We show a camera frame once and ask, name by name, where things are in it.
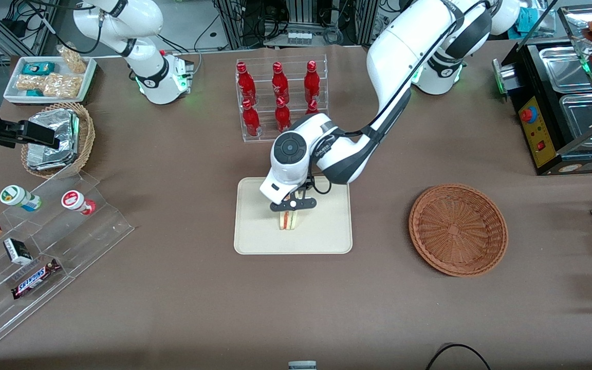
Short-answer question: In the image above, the teal cloth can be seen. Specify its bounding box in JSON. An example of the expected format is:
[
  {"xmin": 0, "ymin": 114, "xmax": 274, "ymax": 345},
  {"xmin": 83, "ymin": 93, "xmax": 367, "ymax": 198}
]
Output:
[{"xmin": 514, "ymin": 7, "xmax": 539, "ymax": 33}]

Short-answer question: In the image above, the Snickers chocolate bar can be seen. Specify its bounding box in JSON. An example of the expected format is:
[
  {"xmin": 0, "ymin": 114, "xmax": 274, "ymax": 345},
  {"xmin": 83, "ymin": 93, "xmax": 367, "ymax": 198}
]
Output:
[{"xmin": 11, "ymin": 258, "xmax": 62, "ymax": 300}]

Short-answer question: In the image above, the steel food pan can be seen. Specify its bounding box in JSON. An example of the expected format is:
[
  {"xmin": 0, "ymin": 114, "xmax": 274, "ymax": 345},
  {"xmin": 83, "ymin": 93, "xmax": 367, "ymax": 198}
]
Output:
[
  {"xmin": 539, "ymin": 45, "xmax": 592, "ymax": 95},
  {"xmin": 559, "ymin": 94, "xmax": 592, "ymax": 151}
]

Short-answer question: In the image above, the white rectangular snack tray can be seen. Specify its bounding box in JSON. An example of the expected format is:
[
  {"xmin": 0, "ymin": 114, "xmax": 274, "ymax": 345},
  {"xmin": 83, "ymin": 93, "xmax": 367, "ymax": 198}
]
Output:
[{"xmin": 3, "ymin": 55, "xmax": 98, "ymax": 105}]

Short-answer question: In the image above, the green lid yogurt cup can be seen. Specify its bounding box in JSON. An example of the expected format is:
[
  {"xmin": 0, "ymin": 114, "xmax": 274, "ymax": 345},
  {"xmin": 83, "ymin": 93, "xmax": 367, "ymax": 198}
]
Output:
[{"xmin": 0, "ymin": 185, "xmax": 42, "ymax": 212}]

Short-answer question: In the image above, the brown round wicker basket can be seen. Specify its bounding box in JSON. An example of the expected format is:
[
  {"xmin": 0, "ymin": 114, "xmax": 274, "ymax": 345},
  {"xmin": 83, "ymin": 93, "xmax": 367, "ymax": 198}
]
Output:
[{"xmin": 408, "ymin": 183, "xmax": 509, "ymax": 278}]

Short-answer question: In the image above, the triangular sandwich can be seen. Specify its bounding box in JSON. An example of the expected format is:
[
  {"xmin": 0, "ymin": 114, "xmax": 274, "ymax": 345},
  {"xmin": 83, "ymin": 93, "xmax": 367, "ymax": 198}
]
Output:
[{"xmin": 276, "ymin": 208, "xmax": 300, "ymax": 232}]

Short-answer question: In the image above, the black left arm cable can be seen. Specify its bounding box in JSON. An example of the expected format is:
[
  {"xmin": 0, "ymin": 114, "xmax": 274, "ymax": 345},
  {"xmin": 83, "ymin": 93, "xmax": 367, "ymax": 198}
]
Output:
[{"xmin": 304, "ymin": 0, "xmax": 498, "ymax": 197}]

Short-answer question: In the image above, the clear bag of peanuts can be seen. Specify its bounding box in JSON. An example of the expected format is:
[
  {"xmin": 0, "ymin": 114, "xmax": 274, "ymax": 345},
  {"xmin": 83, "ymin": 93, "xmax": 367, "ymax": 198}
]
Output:
[
  {"xmin": 43, "ymin": 72, "xmax": 84, "ymax": 100},
  {"xmin": 15, "ymin": 75, "xmax": 48, "ymax": 94},
  {"xmin": 57, "ymin": 45, "xmax": 89, "ymax": 75}
]

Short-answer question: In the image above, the red lid yogurt cup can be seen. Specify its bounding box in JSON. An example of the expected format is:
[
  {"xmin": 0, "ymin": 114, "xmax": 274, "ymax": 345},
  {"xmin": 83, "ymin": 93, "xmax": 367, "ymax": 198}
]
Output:
[{"xmin": 61, "ymin": 190, "xmax": 97, "ymax": 216}]

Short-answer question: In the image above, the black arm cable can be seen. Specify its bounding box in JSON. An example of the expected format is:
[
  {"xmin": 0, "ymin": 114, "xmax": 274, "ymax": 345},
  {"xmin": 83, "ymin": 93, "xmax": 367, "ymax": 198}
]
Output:
[
  {"xmin": 25, "ymin": 0, "xmax": 104, "ymax": 55},
  {"xmin": 304, "ymin": 0, "xmax": 498, "ymax": 197}
]

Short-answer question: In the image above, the small black white box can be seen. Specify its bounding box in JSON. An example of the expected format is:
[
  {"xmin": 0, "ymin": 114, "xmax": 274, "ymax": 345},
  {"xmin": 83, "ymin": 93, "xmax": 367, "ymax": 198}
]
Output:
[{"xmin": 3, "ymin": 237, "xmax": 33, "ymax": 266}]

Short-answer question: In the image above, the black loop cable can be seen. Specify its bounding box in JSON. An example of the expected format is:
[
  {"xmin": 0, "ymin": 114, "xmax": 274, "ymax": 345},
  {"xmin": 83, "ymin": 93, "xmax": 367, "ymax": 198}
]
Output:
[{"xmin": 425, "ymin": 343, "xmax": 491, "ymax": 370}]

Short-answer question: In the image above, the clear acrylic stepped shelf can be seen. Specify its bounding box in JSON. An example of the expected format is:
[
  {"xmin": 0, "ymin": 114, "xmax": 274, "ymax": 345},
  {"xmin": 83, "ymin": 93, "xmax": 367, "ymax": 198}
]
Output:
[{"xmin": 0, "ymin": 170, "xmax": 135, "ymax": 350}]

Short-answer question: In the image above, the clear acrylic bottle rack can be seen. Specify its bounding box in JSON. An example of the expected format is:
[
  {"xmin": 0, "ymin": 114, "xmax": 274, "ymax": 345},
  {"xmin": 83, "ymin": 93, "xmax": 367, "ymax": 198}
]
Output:
[{"xmin": 235, "ymin": 54, "xmax": 330, "ymax": 143}]

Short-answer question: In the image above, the aluminium frame rail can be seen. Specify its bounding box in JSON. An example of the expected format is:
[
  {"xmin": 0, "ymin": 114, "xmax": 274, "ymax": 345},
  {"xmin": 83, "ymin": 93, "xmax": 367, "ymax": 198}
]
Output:
[{"xmin": 0, "ymin": 9, "xmax": 35, "ymax": 58}]

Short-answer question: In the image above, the black food warmer appliance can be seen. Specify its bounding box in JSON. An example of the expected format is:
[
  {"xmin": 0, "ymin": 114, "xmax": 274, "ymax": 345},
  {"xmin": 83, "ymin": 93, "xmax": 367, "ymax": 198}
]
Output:
[{"xmin": 492, "ymin": 5, "xmax": 592, "ymax": 177}]

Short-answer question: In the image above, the tan wicker basket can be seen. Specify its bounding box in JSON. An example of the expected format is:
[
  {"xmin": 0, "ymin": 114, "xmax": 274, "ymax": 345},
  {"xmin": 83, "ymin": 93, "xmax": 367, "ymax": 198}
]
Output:
[{"xmin": 21, "ymin": 102, "xmax": 96, "ymax": 180}]

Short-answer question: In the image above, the cream rectangular plastic tray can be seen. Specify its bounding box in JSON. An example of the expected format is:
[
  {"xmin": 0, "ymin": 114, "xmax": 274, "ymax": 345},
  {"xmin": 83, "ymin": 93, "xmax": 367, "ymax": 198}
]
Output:
[{"xmin": 233, "ymin": 176, "xmax": 353, "ymax": 255}]

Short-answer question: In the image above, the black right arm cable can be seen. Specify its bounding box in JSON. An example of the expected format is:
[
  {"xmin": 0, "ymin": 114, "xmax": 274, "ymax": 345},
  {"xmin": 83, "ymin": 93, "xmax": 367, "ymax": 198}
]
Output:
[{"xmin": 25, "ymin": 0, "xmax": 104, "ymax": 55}]

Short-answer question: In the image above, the silver foil wrapped package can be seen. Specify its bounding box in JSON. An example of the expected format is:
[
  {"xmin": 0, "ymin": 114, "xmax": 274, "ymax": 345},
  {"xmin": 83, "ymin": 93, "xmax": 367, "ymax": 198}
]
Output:
[
  {"xmin": 26, "ymin": 148, "xmax": 79, "ymax": 172},
  {"xmin": 28, "ymin": 109, "xmax": 81, "ymax": 156}
]

